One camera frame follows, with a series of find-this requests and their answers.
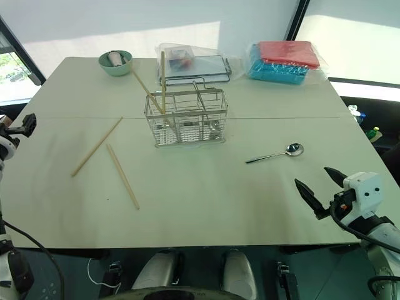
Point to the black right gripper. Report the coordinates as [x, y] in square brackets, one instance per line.
[343, 203]

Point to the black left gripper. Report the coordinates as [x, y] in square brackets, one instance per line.
[14, 129]

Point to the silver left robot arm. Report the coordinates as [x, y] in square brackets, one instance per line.
[14, 268]

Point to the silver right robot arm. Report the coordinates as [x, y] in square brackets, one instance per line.
[382, 240]

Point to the wooden chopstick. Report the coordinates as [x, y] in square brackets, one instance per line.
[162, 81]
[123, 176]
[144, 87]
[97, 147]

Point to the green yellow toy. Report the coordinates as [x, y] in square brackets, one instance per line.
[375, 134]

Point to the clear plastic bottle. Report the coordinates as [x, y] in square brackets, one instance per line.
[357, 113]

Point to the green bowl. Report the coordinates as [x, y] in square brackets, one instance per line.
[117, 69]

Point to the white pink cup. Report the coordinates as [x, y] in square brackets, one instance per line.
[115, 58]

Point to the white rounded robot foot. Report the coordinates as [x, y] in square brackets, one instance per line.
[156, 270]
[237, 272]

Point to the blue flat pack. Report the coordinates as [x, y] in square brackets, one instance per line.
[275, 73]

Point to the red flat pack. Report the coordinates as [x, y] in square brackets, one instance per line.
[287, 51]

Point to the clear box of colourful items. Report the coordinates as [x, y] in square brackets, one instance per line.
[179, 57]

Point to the dark rounded robot torso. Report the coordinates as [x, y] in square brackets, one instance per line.
[181, 295]

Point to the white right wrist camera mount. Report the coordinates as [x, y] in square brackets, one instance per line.
[364, 190]

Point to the dark window frame post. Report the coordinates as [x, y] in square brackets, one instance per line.
[22, 53]
[295, 20]

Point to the black floor bracket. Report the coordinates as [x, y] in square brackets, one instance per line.
[286, 279]
[112, 276]

